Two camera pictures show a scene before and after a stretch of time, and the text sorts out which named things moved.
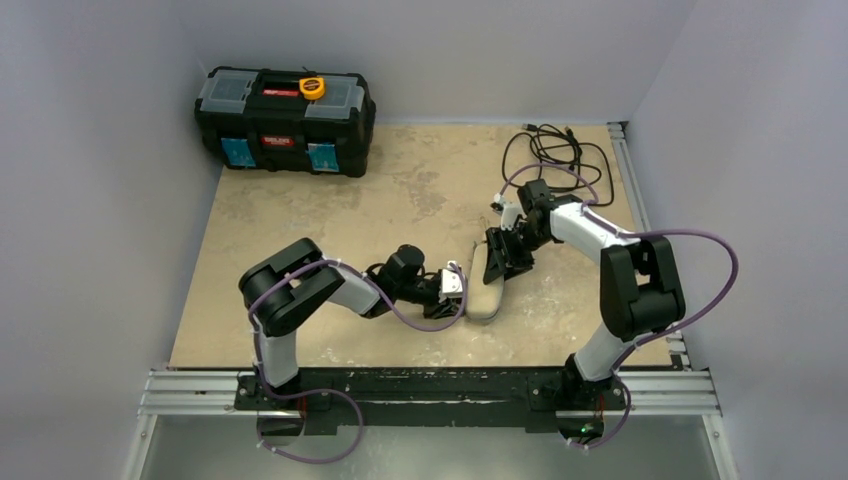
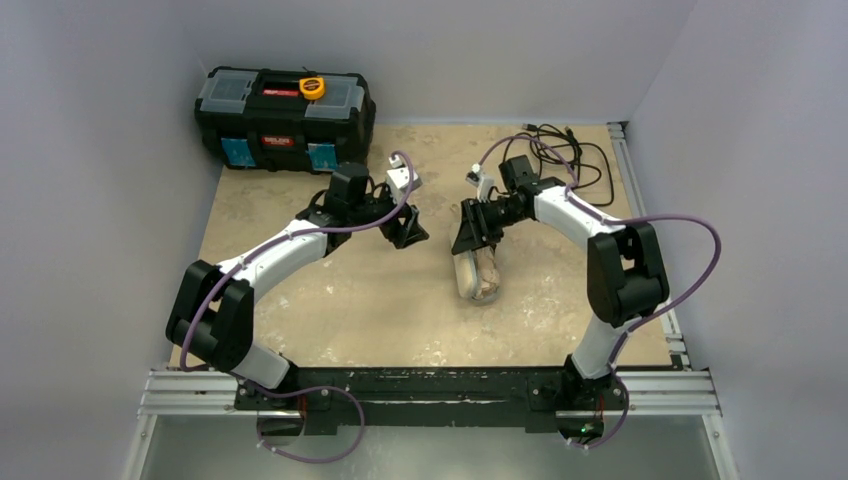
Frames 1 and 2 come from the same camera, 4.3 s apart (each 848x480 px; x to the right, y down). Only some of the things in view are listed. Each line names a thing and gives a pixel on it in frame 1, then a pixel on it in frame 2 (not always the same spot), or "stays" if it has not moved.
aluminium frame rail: x=679 y=392 stays
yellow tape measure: x=312 y=88 stays
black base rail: x=328 y=398 stays
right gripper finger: x=518 y=266 -> x=491 y=235
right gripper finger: x=497 y=258 -> x=472 y=233
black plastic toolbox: x=286 y=119 stays
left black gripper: x=441 y=304 -> x=395 y=220
